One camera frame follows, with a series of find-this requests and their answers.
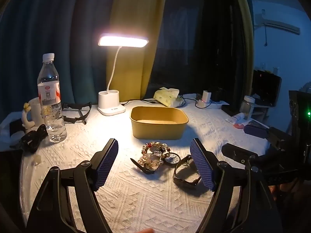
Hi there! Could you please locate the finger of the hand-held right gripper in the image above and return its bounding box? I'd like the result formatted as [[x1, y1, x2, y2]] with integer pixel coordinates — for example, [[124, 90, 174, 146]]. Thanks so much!
[[222, 143, 259, 162], [244, 124, 271, 139]]

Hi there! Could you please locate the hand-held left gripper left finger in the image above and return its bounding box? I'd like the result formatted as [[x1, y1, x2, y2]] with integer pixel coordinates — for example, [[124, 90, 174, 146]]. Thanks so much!
[[25, 138, 119, 233]]

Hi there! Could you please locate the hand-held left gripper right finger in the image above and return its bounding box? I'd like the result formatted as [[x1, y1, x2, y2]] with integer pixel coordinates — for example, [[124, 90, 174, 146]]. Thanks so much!
[[189, 138, 283, 233]]

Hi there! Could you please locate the metal band wristwatch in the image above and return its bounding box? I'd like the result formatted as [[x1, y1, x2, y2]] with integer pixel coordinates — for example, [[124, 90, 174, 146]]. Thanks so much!
[[173, 155, 202, 187]]

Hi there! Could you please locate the white-faced black strap watch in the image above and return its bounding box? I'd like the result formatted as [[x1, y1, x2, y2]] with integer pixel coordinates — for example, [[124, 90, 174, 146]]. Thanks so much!
[[130, 152, 181, 175]]

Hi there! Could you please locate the gold beaded bracelet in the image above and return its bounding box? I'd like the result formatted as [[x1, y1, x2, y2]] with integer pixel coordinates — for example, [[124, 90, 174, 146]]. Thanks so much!
[[137, 143, 170, 171]]

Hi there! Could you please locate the yellow storage box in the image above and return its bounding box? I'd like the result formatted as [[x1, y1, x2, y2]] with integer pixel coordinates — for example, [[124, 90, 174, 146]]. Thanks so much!
[[129, 106, 189, 140]]

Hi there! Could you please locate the person's right hand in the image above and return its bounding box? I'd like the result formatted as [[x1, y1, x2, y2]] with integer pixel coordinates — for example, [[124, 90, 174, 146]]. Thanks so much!
[[268, 183, 299, 201]]

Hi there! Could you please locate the small white tube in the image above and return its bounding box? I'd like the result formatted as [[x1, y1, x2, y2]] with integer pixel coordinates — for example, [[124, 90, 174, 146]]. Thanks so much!
[[226, 113, 246, 124]]

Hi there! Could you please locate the clear jar with white lid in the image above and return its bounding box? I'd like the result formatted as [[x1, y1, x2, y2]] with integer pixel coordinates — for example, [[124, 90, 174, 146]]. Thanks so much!
[[239, 96, 255, 120]]

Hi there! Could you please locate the black box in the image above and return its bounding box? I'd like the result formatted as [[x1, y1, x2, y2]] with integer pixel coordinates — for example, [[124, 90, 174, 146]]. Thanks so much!
[[251, 69, 282, 107]]

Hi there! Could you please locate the white power strip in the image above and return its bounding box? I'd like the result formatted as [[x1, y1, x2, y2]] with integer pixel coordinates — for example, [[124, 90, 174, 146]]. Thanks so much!
[[196, 99, 230, 110]]

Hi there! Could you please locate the white textured tablecloth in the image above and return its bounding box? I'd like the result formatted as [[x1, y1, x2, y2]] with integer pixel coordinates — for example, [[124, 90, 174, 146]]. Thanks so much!
[[19, 102, 270, 233]]

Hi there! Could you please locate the white desk lamp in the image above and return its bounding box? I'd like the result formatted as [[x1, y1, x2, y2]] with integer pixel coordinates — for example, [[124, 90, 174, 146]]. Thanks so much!
[[98, 33, 149, 116]]

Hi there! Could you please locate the yellow tissue pack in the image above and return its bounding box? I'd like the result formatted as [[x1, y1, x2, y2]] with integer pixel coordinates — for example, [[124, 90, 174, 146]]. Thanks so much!
[[153, 87, 183, 108]]

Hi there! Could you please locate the clear plastic water bottle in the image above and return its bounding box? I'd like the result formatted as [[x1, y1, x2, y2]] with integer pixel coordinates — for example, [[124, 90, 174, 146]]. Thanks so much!
[[37, 53, 67, 143]]

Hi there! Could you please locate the white cartoon mug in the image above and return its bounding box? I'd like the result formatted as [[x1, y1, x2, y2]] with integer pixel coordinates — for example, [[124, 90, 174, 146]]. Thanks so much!
[[22, 97, 45, 129]]

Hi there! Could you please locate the white plastic bag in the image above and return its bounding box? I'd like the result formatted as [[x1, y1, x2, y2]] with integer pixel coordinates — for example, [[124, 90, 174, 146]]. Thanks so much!
[[0, 113, 27, 146]]

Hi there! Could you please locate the white air conditioner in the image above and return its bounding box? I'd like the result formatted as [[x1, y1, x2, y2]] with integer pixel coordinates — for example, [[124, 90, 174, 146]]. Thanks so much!
[[254, 10, 301, 36]]

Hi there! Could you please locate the yellow curtain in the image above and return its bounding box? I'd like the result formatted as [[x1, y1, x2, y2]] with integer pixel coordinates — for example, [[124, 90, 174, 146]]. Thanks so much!
[[109, 0, 170, 102]]

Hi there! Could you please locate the blue curtain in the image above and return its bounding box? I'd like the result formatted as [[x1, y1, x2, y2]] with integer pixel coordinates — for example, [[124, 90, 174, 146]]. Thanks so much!
[[0, 0, 117, 124]]

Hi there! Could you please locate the black power cable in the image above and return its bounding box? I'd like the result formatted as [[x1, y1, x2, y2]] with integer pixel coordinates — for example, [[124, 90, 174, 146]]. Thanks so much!
[[121, 97, 202, 108]]

